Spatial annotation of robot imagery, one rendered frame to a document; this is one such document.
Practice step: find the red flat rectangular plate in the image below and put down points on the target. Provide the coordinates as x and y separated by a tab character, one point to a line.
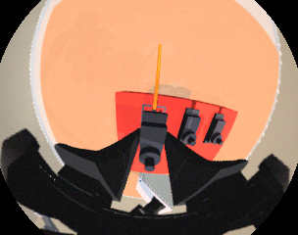
201	126

